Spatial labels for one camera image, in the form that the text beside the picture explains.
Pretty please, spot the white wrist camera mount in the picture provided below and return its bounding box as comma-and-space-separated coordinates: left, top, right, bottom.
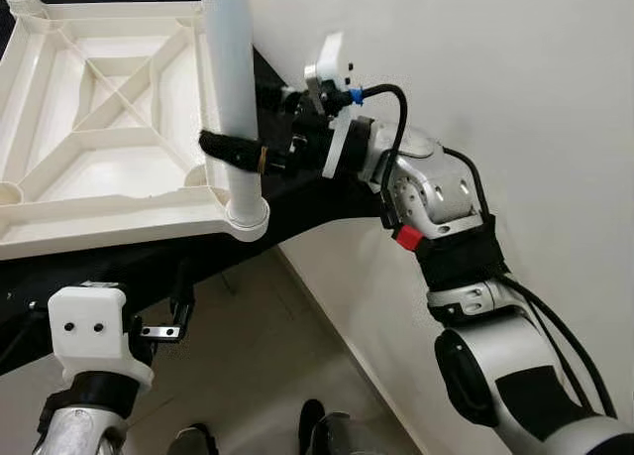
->
48, 284, 156, 389
303, 31, 379, 180

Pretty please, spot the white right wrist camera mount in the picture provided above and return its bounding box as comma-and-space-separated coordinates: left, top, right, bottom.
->
303, 31, 379, 180

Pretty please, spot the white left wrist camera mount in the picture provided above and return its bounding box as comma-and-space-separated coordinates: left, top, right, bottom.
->
48, 284, 156, 389

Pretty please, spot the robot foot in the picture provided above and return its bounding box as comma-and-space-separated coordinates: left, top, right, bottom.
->
168, 423, 219, 455
299, 398, 383, 455

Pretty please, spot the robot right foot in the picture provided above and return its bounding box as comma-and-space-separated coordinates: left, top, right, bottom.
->
299, 398, 383, 455

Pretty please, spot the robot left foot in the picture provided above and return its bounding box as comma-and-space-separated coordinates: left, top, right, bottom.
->
168, 423, 219, 455

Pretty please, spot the black table cloth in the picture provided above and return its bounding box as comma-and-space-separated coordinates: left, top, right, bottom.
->
0, 0, 397, 377

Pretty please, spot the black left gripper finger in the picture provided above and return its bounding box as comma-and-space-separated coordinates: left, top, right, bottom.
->
168, 260, 197, 327

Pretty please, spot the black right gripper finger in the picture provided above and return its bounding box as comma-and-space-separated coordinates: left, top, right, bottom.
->
256, 83, 310, 116
198, 130, 270, 176

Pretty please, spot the white plastic children table top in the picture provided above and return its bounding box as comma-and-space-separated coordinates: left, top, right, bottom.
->
0, 1, 270, 263

